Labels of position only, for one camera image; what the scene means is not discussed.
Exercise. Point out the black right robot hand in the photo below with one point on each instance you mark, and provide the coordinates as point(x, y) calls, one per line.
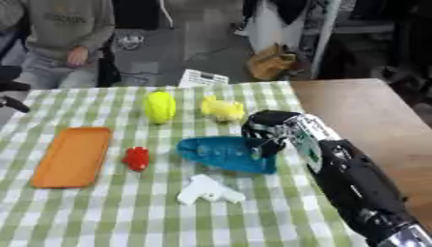
point(267, 127)

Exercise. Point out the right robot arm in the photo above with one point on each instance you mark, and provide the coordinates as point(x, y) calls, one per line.
point(348, 180)

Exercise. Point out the yellow toy duck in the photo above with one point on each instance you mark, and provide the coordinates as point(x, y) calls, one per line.
point(223, 109)

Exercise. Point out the tan bag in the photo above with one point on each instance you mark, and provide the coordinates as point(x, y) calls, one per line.
point(271, 61)

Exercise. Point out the white printed card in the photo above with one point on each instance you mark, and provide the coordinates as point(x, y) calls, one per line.
point(202, 78)

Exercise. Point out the white toy gun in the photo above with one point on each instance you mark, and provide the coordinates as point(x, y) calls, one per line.
point(206, 190)

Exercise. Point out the yellow-green oval toy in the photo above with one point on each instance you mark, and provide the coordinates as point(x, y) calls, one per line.
point(159, 106)

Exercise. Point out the small red toy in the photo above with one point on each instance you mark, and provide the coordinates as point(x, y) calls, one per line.
point(136, 158)

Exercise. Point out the orange rectangular tray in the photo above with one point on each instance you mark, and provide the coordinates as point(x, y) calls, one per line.
point(73, 157)

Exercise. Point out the person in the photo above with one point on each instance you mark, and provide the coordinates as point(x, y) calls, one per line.
point(59, 45)

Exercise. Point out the black chair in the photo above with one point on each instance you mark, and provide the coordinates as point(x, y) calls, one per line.
point(12, 87)

